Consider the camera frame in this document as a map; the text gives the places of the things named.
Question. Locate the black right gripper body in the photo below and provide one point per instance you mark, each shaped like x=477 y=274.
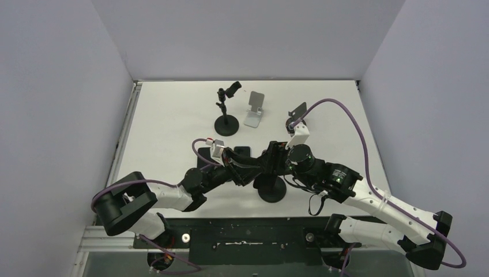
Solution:
x=275 y=156

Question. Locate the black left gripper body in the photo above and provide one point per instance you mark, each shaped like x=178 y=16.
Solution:
x=226 y=162

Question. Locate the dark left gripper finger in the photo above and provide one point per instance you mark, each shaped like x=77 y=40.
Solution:
x=248 y=174
x=234 y=158

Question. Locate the clear-case phone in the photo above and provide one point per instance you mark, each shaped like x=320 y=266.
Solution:
x=243 y=150

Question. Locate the black phone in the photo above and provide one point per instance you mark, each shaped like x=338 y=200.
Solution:
x=205 y=153

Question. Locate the black pole phone stand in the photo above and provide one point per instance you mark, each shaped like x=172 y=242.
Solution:
x=271 y=188
x=226 y=125

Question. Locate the white folding phone stand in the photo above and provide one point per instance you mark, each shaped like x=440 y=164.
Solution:
x=254 y=113

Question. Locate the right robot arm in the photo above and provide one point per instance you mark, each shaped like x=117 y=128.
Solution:
x=418 y=234

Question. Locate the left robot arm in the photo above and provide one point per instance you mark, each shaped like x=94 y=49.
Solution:
x=126 y=206

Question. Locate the brown round base phone stand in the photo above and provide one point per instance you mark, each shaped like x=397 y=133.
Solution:
x=294 y=115

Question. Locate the black mounting base plate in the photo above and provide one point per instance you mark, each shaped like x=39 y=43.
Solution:
x=251 y=241

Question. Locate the aluminium frame rail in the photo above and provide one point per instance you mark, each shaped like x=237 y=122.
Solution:
x=82 y=255

